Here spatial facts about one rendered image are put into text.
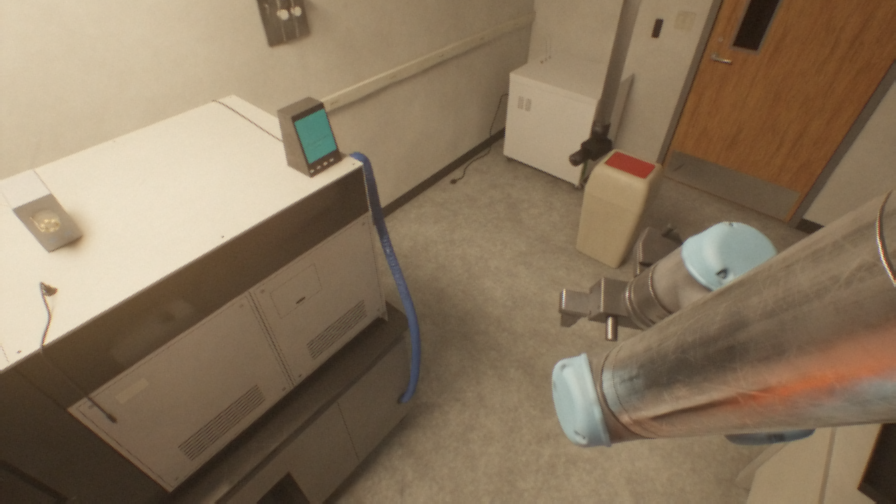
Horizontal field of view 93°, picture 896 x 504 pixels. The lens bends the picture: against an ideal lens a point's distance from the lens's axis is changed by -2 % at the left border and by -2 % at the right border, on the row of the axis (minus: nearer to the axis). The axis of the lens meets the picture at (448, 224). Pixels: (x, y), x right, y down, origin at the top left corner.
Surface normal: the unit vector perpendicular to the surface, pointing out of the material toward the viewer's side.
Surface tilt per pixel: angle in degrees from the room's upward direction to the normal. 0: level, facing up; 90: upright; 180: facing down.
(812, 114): 90
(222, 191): 0
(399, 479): 0
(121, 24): 90
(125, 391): 90
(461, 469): 0
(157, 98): 90
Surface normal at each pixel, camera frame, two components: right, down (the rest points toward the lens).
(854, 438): 0.00, -0.75
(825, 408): -0.57, 0.71
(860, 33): -0.65, 0.51
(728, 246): 0.06, -0.41
